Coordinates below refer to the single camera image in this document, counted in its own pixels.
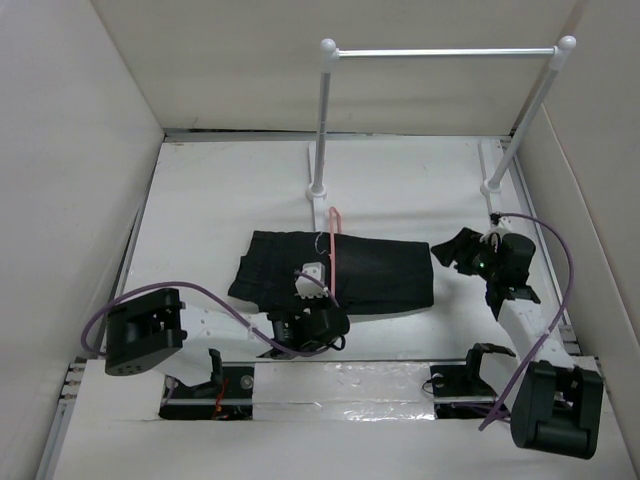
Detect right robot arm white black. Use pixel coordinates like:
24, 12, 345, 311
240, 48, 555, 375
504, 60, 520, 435
431, 227, 604, 459

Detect black trousers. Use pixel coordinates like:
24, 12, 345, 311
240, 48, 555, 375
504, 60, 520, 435
228, 231, 434, 315

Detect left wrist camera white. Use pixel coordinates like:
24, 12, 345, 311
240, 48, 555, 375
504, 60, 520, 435
295, 262, 328, 300

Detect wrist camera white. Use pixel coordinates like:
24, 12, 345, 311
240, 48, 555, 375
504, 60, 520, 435
295, 262, 328, 300
483, 212, 513, 246

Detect white metal clothes rack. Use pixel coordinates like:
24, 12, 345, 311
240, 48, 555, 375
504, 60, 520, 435
306, 35, 577, 233

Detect silver foil tape strip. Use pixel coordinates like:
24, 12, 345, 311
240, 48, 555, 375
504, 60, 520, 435
252, 361, 435, 422

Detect pink plastic hanger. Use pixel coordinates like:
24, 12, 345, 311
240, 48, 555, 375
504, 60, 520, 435
328, 206, 342, 295

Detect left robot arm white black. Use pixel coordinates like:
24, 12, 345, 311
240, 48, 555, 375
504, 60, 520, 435
104, 282, 350, 397

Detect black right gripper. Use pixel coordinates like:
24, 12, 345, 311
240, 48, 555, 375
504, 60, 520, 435
429, 226, 502, 282

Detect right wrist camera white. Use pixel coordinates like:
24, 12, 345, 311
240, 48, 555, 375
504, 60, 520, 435
483, 212, 513, 246

